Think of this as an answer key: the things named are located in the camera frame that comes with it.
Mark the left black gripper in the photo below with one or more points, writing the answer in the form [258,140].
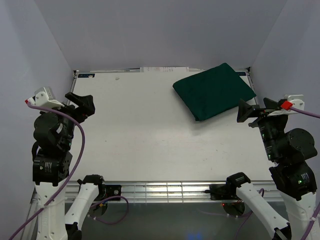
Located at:
[86,106]

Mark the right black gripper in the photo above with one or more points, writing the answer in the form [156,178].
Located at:
[245,110]

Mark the green surgical cloth wrap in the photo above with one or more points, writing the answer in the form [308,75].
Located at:
[213,91]

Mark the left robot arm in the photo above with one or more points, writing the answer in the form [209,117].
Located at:
[51,157]

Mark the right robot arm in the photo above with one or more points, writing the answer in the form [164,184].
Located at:
[292,176]

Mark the left blue label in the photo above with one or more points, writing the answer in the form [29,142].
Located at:
[86,75]

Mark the blue label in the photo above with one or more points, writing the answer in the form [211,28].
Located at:
[86,75]
[241,73]

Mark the right blue label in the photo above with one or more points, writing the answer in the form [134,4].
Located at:
[241,73]

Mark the white paper sheet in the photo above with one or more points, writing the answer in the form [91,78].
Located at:
[166,69]

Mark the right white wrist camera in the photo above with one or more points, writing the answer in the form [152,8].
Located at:
[286,104]

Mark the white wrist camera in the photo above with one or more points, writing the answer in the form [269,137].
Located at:
[44,97]
[286,104]

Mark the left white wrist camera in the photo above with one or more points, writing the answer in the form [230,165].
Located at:
[44,97]

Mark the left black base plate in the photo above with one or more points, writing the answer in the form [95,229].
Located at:
[112,191]

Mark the aluminium front rail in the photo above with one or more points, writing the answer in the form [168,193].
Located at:
[172,192]

